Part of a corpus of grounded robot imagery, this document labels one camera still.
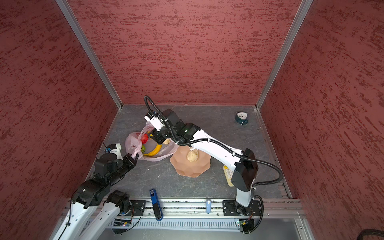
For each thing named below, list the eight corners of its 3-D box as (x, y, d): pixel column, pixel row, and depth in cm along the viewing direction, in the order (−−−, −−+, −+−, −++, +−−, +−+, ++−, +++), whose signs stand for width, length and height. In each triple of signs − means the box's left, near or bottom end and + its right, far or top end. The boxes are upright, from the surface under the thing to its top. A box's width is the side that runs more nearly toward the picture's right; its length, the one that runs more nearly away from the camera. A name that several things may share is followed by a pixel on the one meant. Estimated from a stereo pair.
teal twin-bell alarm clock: (236, 126, 111) (238, 121, 107) (234, 115, 117) (235, 111, 114) (247, 126, 111) (249, 122, 107) (245, 116, 117) (246, 111, 114)
